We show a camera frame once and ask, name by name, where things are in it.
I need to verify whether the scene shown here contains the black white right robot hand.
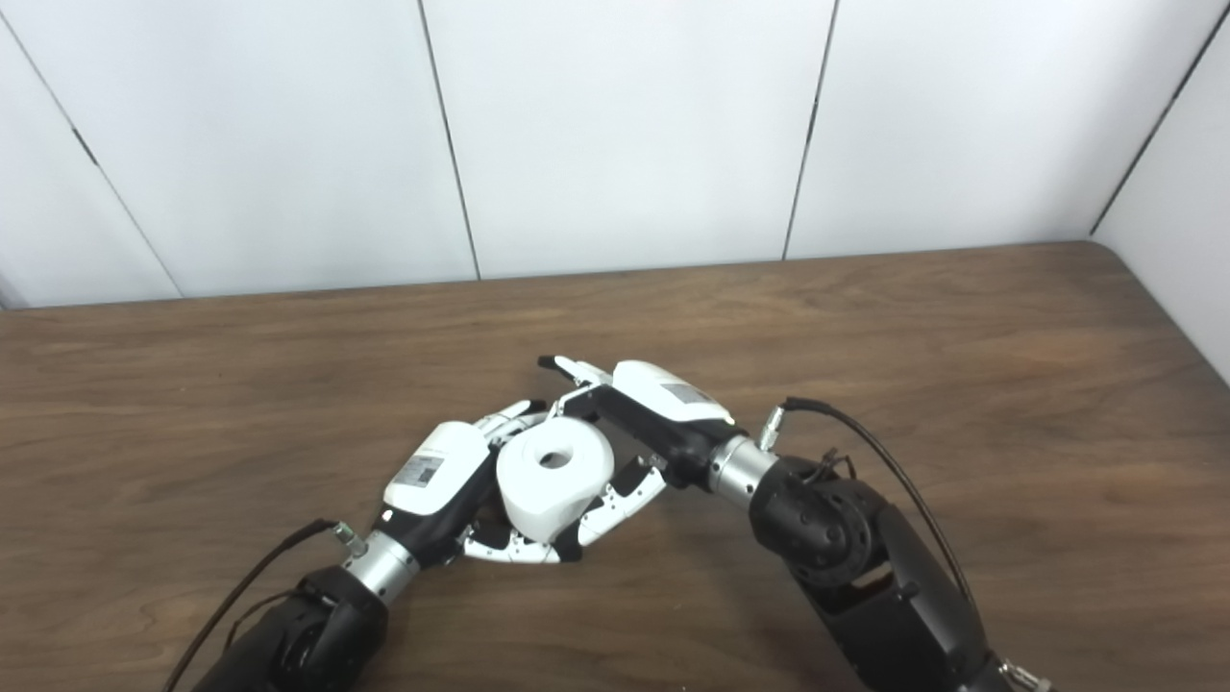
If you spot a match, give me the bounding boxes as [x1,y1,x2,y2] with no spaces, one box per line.
[538,356,741,549]

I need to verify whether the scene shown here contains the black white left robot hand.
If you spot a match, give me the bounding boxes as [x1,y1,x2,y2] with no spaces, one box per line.
[380,399,578,568]

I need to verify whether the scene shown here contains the round white plastic piece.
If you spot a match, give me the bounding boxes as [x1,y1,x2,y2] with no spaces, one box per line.
[496,416,616,541]

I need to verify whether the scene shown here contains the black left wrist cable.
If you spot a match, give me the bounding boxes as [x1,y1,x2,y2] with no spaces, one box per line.
[163,519,368,692]

